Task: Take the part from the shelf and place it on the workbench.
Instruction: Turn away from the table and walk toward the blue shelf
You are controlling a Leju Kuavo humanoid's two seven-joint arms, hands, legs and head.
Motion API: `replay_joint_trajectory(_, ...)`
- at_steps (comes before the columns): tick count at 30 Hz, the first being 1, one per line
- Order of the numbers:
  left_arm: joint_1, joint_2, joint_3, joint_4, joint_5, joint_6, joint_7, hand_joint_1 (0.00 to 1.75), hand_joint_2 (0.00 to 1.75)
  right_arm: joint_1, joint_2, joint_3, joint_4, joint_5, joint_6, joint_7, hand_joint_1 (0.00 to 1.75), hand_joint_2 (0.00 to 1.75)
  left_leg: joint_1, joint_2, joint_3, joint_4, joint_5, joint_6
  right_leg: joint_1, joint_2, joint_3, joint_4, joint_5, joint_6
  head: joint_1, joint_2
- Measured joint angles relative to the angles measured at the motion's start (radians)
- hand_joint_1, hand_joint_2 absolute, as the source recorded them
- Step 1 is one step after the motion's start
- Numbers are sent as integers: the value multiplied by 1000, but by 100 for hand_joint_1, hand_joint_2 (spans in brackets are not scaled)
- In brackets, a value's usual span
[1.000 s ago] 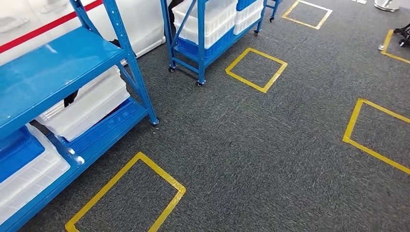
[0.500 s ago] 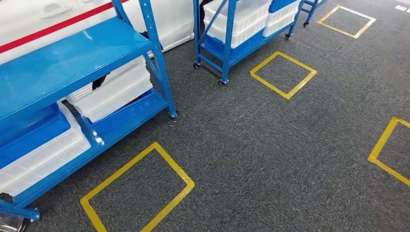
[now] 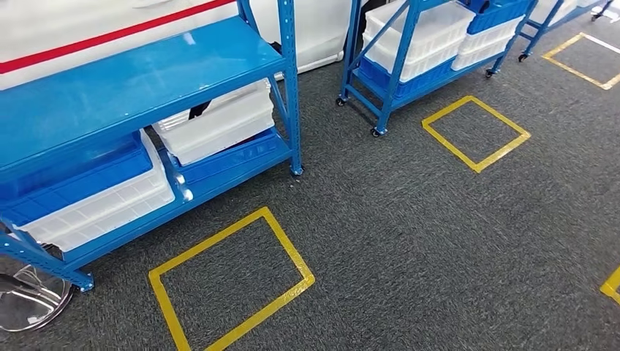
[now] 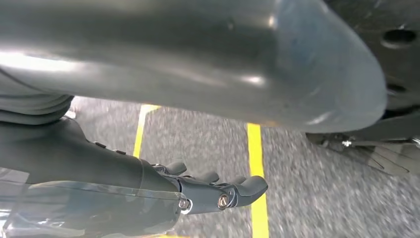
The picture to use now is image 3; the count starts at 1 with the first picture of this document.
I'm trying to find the blue wheeled shelf rack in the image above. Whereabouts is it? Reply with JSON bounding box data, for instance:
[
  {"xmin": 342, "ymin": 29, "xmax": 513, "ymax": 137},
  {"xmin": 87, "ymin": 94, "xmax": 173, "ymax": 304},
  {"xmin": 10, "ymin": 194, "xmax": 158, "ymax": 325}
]
[
  {"xmin": 517, "ymin": 0, "xmax": 611, "ymax": 63},
  {"xmin": 335, "ymin": 0, "xmax": 540, "ymax": 138}
]

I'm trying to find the white car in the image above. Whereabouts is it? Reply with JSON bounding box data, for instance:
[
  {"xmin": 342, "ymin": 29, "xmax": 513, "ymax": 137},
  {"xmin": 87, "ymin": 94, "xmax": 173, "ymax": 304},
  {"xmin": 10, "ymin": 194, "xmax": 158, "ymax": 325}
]
[{"xmin": 0, "ymin": 0, "xmax": 371, "ymax": 92}]

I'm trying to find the long red barrier belt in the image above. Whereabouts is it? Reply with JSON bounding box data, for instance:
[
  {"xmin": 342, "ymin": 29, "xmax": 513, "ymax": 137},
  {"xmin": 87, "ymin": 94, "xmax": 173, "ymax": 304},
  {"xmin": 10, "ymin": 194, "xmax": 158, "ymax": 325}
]
[{"xmin": 0, "ymin": 0, "xmax": 237, "ymax": 76}]

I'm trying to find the blue metal shelf rack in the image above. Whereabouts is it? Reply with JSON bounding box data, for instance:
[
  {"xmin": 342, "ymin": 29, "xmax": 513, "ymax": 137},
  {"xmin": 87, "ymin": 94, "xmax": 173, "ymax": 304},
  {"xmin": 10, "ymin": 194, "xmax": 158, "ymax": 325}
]
[{"xmin": 0, "ymin": 0, "xmax": 305, "ymax": 293}]

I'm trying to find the yellow floor tape square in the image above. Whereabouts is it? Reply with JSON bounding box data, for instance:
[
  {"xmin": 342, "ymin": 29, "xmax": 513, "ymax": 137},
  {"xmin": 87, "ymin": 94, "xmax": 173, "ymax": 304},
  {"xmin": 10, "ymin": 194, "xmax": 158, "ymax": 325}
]
[
  {"xmin": 600, "ymin": 265, "xmax": 620, "ymax": 306},
  {"xmin": 421, "ymin": 95, "xmax": 532, "ymax": 174}
]

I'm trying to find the dark stanchion with chrome base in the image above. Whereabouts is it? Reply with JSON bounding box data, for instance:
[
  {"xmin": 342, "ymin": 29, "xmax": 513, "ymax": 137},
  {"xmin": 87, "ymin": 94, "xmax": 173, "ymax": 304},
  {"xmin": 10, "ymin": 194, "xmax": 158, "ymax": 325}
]
[{"xmin": 0, "ymin": 244, "xmax": 76, "ymax": 333}]

